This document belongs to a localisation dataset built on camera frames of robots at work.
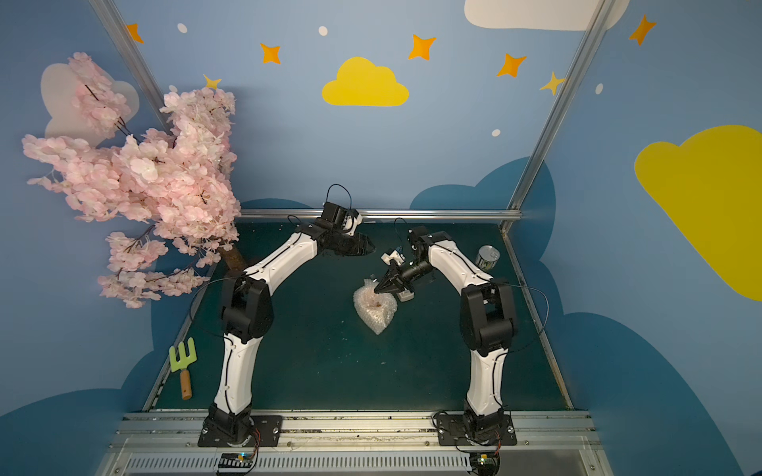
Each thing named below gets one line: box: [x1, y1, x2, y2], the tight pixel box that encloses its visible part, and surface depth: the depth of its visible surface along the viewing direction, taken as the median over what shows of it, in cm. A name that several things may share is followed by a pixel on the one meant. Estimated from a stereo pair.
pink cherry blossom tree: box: [21, 52, 245, 309], surface depth 63 cm
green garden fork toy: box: [168, 337, 198, 372], surface depth 88 cm
